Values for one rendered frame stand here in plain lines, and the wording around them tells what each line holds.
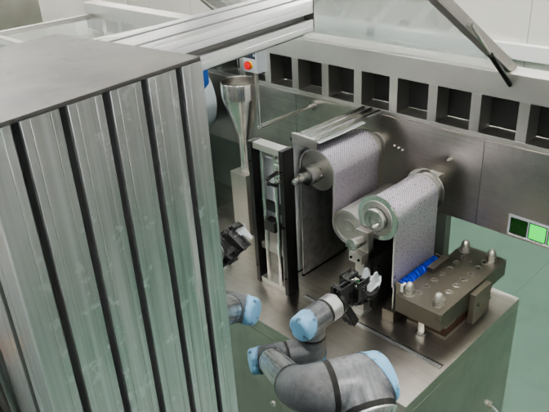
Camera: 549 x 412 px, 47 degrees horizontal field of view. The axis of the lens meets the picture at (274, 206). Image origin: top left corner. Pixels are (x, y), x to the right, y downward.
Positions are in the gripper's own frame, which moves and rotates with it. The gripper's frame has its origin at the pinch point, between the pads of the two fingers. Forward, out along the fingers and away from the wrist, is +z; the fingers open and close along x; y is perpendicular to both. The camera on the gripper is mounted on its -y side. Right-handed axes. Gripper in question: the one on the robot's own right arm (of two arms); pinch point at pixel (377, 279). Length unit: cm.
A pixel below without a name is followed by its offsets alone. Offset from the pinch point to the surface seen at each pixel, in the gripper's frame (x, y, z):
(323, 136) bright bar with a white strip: 29.9, 36.1, 10.1
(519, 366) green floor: -3, -109, 115
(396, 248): -0.2, 7.1, 9.2
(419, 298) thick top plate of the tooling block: -10.6, -5.9, 7.2
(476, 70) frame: -4, 56, 41
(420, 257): -0.2, -2.8, 23.1
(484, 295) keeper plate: -21.9, -10.1, 26.9
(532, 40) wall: 81, 9, 274
